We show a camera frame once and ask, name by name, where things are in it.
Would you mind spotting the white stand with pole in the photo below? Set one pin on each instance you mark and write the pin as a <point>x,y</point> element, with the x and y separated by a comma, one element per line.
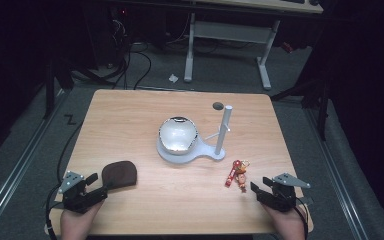
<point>220,133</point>

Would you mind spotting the white-legged desk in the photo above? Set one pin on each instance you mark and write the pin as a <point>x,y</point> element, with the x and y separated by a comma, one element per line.
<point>230,32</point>

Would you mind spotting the metal floor rail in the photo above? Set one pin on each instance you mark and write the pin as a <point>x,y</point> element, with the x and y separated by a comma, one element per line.
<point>16,160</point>
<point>336,180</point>

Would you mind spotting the grey table grommet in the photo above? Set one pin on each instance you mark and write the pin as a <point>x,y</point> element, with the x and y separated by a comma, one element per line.
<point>218,106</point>

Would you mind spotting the grey tape marker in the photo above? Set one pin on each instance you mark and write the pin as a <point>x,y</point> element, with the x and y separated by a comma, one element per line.
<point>308,200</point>
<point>57,205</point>

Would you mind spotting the person's right hand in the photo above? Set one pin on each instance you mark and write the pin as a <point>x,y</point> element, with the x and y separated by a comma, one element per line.
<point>286,224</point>

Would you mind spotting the small red object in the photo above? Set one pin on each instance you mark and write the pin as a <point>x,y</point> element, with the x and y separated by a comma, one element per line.
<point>287,47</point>

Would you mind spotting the shiny silver bowl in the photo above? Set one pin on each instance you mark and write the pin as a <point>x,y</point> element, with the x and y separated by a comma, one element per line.
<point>178,135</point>

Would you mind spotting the crumpled white paper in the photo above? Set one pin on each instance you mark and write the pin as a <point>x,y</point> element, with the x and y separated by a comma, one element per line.
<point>173,78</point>

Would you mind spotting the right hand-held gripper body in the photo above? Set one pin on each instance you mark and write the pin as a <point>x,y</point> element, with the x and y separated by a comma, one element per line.
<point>280,196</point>

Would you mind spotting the brown pouch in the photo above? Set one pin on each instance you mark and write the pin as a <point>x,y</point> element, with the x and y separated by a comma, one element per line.
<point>120,174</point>

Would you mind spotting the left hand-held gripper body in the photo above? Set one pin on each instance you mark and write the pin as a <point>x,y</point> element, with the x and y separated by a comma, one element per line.
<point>77,197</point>

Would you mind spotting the black metal stand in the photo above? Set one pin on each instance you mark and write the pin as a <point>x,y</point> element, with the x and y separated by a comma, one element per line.
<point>322,106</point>
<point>50,90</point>

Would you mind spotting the person's left hand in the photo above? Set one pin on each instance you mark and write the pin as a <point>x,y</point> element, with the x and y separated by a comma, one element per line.
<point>78,223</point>

